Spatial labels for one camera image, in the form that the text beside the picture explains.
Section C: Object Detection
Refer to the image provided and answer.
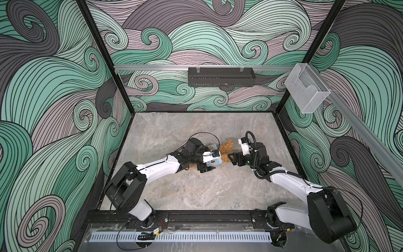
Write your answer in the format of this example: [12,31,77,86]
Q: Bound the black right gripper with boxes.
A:
[227,150,260,170]

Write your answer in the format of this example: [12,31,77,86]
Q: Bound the light blue bear hoodie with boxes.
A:
[207,144,222,167]

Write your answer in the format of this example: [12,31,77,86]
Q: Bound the brown teddy bear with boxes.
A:
[209,139,235,159]

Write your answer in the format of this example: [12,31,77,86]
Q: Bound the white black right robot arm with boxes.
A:
[228,142,359,244]

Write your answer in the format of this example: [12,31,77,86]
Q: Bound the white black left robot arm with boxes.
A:
[104,138,221,223]

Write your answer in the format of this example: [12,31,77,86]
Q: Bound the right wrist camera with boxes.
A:
[238,137,251,156]

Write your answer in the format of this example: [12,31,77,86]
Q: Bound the black perforated wall tray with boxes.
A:
[188,68,256,88]

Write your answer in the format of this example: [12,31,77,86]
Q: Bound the clear plastic wall holder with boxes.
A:
[285,63,331,114]

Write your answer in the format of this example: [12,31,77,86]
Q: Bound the aluminium back wall rail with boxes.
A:
[113,64,294,72]

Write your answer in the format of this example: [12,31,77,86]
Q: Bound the aluminium wall rail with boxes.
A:
[113,64,294,72]
[311,66,403,186]

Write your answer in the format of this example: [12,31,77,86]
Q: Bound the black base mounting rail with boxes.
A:
[83,209,334,229]

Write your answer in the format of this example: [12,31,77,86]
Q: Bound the white slotted cable duct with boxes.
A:
[89,231,272,243]

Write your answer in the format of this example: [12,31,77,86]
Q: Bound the aluminium right wall rail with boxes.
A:
[311,66,403,186]

